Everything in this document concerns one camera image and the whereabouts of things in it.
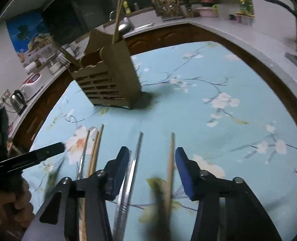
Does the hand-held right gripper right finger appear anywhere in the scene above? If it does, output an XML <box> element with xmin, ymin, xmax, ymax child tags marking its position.
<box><xmin>175</xmin><ymin>147</ymin><xmax>283</xmax><ymax>241</ymax></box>

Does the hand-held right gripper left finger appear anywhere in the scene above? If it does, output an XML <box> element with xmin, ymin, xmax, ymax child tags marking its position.
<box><xmin>20</xmin><ymin>146</ymin><xmax>132</xmax><ymax>241</ymax></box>

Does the wooden chopstick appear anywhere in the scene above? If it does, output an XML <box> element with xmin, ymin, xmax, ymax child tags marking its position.
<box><xmin>51</xmin><ymin>41</ymin><xmax>83</xmax><ymax>69</ymax></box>
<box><xmin>113</xmin><ymin>0</ymin><xmax>127</xmax><ymax>43</ymax></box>
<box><xmin>114</xmin><ymin>0</ymin><xmax>121</xmax><ymax>39</ymax></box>
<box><xmin>90</xmin><ymin>124</ymin><xmax>105</xmax><ymax>177</ymax></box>
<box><xmin>79</xmin><ymin>130</ymin><xmax>100</xmax><ymax>241</ymax></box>
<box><xmin>163</xmin><ymin>132</ymin><xmax>176</xmax><ymax>231</ymax></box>

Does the steel chopstick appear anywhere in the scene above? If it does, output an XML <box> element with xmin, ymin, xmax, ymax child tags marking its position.
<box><xmin>112</xmin><ymin>131</ymin><xmax>144</xmax><ymax>241</ymax></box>

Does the steel table knife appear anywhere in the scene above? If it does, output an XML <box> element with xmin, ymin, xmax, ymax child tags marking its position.
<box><xmin>77</xmin><ymin>128</ymin><xmax>91</xmax><ymax>180</ymax></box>

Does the wooden slatted utensil holder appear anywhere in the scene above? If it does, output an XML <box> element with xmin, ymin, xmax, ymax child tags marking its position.
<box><xmin>71</xmin><ymin>29</ymin><xmax>142</xmax><ymax>110</ymax></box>

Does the person's left hand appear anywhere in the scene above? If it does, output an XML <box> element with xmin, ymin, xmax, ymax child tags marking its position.
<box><xmin>0</xmin><ymin>178</ymin><xmax>35</xmax><ymax>231</ymax></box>

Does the steel electric kettle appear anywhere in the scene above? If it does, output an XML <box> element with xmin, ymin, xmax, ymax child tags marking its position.
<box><xmin>10</xmin><ymin>90</ymin><xmax>28</xmax><ymax>113</ymax></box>

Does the blue floral tablecloth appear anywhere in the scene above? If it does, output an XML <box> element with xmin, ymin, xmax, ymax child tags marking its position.
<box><xmin>22</xmin><ymin>41</ymin><xmax>297</xmax><ymax>241</ymax></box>

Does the white rice cooker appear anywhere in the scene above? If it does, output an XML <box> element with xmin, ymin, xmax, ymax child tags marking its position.
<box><xmin>22</xmin><ymin>72</ymin><xmax>44</xmax><ymax>92</ymax></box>

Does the glass jar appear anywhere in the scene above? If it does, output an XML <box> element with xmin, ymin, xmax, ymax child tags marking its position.
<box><xmin>49</xmin><ymin>60</ymin><xmax>61</xmax><ymax>74</ymax></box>

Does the steel kitchen sink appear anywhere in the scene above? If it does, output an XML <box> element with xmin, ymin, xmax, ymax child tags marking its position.
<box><xmin>133</xmin><ymin>23</ymin><xmax>155</xmax><ymax>30</ymax></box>

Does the dark kitchen window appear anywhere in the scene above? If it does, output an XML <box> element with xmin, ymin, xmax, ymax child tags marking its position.
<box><xmin>42</xmin><ymin>0</ymin><xmax>151</xmax><ymax>28</ymax></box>

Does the pink bowls stack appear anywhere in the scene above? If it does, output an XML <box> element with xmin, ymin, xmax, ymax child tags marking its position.
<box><xmin>195</xmin><ymin>0</ymin><xmax>220</xmax><ymax>18</ymax></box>

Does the pink spice container set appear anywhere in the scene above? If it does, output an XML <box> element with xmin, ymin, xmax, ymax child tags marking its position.
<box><xmin>235</xmin><ymin>14</ymin><xmax>255</xmax><ymax>26</ymax></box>

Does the wooden countertop utensil rack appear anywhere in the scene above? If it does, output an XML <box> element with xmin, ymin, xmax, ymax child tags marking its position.
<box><xmin>150</xmin><ymin>0</ymin><xmax>186</xmax><ymax>20</ymax></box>

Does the green drink bottle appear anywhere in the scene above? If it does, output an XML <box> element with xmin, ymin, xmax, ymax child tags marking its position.
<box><xmin>239</xmin><ymin>0</ymin><xmax>253</xmax><ymax>15</ymax></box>

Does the black wok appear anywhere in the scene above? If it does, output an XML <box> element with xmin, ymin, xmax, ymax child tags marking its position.
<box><xmin>262</xmin><ymin>0</ymin><xmax>297</xmax><ymax>23</ymax></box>

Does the wall power socket strip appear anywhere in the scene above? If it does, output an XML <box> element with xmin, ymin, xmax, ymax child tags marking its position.
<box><xmin>0</xmin><ymin>89</ymin><xmax>11</xmax><ymax>106</ymax></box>

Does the tropical fruit wall poster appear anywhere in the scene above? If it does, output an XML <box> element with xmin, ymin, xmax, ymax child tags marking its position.
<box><xmin>5</xmin><ymin>11</ymin><xmax>51</xmax><ymax>61</ymax></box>

